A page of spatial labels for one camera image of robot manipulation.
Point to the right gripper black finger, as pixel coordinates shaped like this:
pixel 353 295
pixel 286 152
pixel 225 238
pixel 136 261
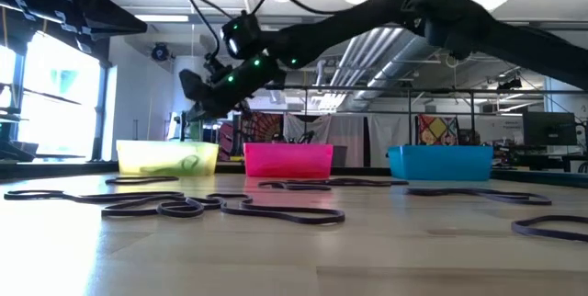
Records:
pixel 236 112
pixel 193 87

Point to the green rubber band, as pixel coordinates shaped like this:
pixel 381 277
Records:
pixel 161 170
pixel 197 162

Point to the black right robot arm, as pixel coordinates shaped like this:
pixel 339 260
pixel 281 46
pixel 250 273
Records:
pixel 459 25

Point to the dark rubber band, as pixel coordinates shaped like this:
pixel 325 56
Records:
pixel 390 182
pixel 294 186
pixel 514 227
pixel 7 195
pixel 546 201
pixel 156 178
pixel 340 180
pixel 341 217

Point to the white column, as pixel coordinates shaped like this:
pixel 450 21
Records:
pixel 184 64

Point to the red black patterned hanging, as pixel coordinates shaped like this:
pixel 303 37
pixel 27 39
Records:
pixel 262 126

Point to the round black ceiling fixture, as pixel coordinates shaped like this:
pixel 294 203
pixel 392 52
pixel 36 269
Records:
pixel 160 52

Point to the pink plastic basket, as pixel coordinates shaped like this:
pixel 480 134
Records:
pixel 289 160

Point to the bright window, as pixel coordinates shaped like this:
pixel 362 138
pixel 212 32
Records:
pixel 55 103

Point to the yellow plastic basket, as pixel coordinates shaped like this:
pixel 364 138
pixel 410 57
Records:
pixel 138 158

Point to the white curtain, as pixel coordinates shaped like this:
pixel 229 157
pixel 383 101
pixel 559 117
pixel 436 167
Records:
pixel 349 130

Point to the blue plastic basket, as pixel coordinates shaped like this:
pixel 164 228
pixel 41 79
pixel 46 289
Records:
pixel 441 162

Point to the black pipe rack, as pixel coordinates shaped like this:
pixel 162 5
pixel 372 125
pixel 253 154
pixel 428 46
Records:
pixel 472 112

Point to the black computer monitor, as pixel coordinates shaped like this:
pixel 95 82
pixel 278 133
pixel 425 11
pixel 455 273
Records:
pixel 549 128

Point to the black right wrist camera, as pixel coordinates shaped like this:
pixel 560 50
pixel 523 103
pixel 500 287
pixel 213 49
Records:
pixel 243 34

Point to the colourful quilt wall hanging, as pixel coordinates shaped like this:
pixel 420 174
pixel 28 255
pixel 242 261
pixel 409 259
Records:
pixel 436 128

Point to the white wall unit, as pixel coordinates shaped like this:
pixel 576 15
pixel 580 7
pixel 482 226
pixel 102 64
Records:
pixel 565 64

